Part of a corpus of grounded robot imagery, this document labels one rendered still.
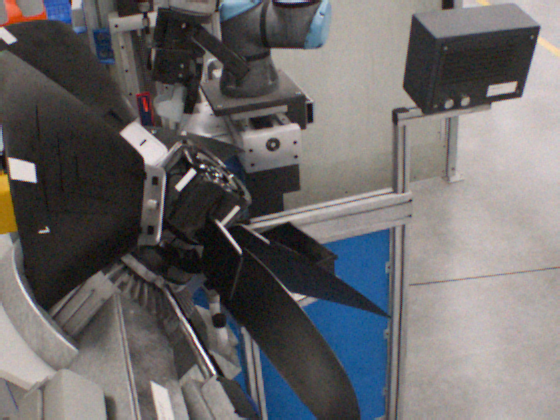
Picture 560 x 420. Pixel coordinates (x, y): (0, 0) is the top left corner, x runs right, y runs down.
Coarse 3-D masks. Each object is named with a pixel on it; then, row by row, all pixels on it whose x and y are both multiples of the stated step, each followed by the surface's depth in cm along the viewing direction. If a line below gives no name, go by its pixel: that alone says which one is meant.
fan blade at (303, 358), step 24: (240, 288) 78; (264, 288) 72; (240, 312) 79; (264, 312) 75; (288, 312) 69; (264, 336) 77; (288, 336) 72; (312, 336) 64; (288, 360) 74; (312, 360) 68; (336, 360) 58; (288, 384) 77; (312, 384) 72; (336, 384) 64; (312, 408) 75; (336, 408) 69
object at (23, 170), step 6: (12, 162) 50; (18, 162) 51; (24, 162) 52; (12, 168) 50; (18, 168) 51; (24, 168) 52; (30, 168) 53; (12, 174) 50; (18, 174) 51; (24, 174) 52; (30, 174) 52; (30, 180) 52; (36, 180) 53
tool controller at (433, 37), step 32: (416, 32) 134; (448, 32) 128; (480, 32) 129; (512, 32) 131; (416, 64) 137; (448, 64) 131; (480, 64) 134; (512, 64) 137; (416, 96) 140; (448, 96) 137; (480, 96) 140; (512, 96) 144
